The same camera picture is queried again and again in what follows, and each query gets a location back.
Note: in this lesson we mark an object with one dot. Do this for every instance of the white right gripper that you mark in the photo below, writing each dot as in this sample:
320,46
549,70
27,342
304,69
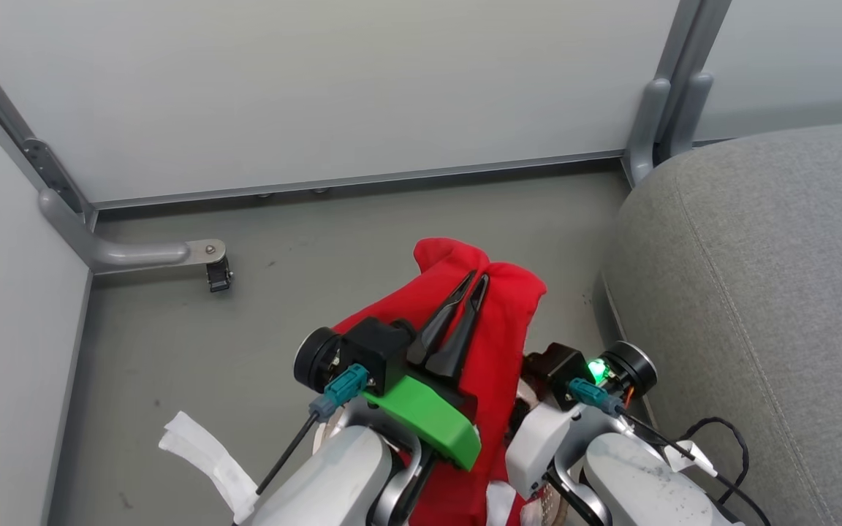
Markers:
538,446

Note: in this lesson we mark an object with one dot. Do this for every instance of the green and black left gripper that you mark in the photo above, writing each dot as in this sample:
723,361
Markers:
425,416

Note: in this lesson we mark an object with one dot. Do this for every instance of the red clothing item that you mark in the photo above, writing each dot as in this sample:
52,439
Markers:
501,321

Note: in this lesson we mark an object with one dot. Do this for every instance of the white basket with woven rim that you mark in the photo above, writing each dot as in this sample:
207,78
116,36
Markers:
547,511

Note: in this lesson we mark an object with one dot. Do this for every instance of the white clothing item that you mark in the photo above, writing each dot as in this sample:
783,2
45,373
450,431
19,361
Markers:
500,505

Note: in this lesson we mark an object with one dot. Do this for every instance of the black caster wheel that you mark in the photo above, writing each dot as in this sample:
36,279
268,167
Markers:
218,277

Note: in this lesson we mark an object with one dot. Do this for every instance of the white fabric strip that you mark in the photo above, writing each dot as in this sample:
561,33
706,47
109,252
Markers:
205,453

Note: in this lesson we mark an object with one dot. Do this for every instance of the grey fabric sofa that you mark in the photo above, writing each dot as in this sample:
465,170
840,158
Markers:
772,292

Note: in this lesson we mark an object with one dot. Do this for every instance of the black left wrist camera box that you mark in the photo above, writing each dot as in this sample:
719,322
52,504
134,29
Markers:
377,345

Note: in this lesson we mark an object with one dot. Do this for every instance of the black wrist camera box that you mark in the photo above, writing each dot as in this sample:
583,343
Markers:
377,345
556,365

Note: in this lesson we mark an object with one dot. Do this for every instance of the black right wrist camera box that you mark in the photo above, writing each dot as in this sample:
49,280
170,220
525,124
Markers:
556,365

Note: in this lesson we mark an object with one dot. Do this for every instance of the grey partition bottom rail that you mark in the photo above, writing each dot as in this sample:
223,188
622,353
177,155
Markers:
355,180

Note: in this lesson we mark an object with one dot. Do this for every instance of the grey partition foot bracket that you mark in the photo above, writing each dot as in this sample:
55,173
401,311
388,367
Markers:
136,253

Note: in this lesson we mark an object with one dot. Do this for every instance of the grey partition post with hinge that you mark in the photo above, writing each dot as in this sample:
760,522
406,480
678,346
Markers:
48,172

